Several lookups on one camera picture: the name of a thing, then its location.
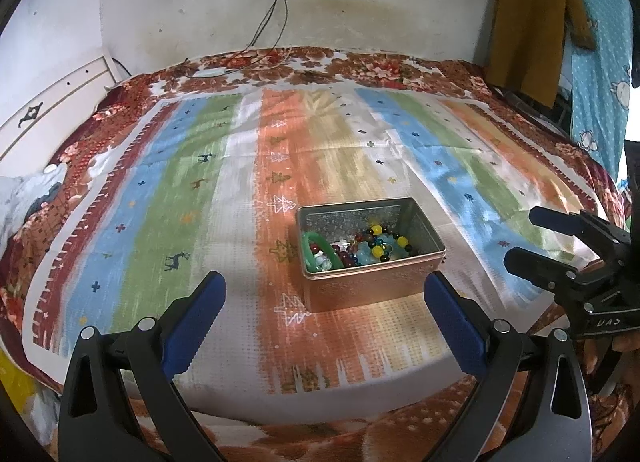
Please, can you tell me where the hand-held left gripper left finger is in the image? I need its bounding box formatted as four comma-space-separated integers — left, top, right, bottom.
57, 271, 227, 462

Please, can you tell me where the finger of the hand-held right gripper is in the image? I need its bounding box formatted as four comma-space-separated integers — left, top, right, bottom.
529, 205, 633, 259
504, 247, 622, 304

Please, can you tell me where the yellow object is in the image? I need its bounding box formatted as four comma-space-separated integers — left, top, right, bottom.
0, 352, 38, 418

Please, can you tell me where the grey white cloth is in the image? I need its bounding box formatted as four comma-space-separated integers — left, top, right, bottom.
0, 165, 68, 243

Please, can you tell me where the silver embossed tin box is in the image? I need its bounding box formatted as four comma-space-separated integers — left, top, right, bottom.
295, 197, 447, 314

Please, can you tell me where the green jade bangle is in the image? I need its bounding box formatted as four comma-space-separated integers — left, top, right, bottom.
301, 231, 346, 274

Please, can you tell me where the dark metal frame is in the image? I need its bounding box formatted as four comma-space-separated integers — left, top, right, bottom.
492, 85, 573, 130

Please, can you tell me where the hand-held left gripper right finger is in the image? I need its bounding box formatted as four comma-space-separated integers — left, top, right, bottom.
424, 269, 593, 462

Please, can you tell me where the blue printed cloth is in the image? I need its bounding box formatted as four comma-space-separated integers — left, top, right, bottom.
560, 0, 633, 183

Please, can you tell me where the multicoloured glass bead bracelet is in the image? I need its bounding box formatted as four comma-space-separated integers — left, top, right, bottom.
350, 232, 401, 268

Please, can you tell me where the brown hanging garment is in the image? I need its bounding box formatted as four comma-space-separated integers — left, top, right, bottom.
487, 0, 598, 110

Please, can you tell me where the yellow and black bead bracelet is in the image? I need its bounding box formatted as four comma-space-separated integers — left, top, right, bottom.
362, 225, 418, 263

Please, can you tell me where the white cable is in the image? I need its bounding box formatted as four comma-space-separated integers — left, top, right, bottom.
190, 46, 297, 79

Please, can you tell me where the black cable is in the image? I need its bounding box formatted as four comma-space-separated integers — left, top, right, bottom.
182, 0, 282, 66
252, 0, 291, 63

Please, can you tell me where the white headboard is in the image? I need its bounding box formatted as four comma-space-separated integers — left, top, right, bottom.
0, 55, 121, 178

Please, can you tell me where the brown floral blanket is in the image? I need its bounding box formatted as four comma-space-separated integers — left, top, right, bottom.
0, 45, 640, 462

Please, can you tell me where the striped patterned mat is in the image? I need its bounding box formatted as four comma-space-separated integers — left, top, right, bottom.
22, 87, 626, 413

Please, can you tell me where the red glass bead bracelet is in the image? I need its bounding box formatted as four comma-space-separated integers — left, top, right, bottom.
309, 241, 361, 268

